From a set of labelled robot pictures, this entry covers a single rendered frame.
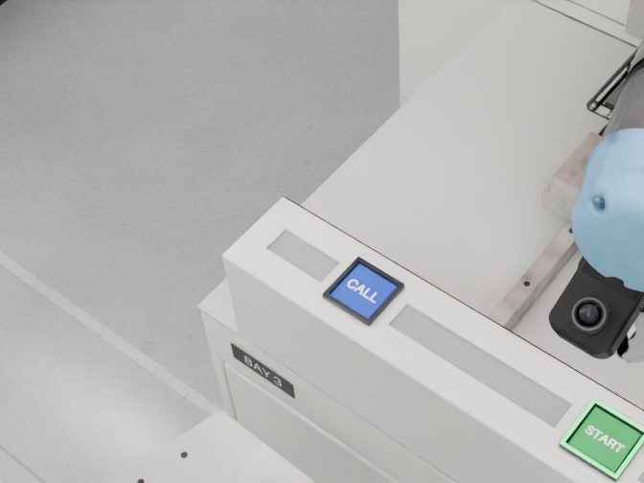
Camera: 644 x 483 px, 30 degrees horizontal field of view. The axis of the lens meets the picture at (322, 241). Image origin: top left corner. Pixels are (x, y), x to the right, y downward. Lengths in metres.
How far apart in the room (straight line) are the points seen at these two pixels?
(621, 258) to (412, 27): 1.22
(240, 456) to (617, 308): 0.54
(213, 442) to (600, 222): 0.69
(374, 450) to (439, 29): 0.73
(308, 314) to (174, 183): 1.42
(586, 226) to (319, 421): 0.74
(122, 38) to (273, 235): 1.73
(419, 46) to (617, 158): 1.23
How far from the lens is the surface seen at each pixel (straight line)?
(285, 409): 1.35
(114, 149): 2.63
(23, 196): 2.59
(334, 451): 1.34
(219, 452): 1.22
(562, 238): 1.32
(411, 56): 1.85
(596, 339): 0.78
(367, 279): 1.14
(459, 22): 1.74
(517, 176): 1.41
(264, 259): 1.17
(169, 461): 1.23
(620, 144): 0.63
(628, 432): 1.07
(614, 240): 0.62
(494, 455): 1.10
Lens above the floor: 1.89
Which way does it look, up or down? 52 degrees down
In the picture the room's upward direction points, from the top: 6 degrees counter-clockwise
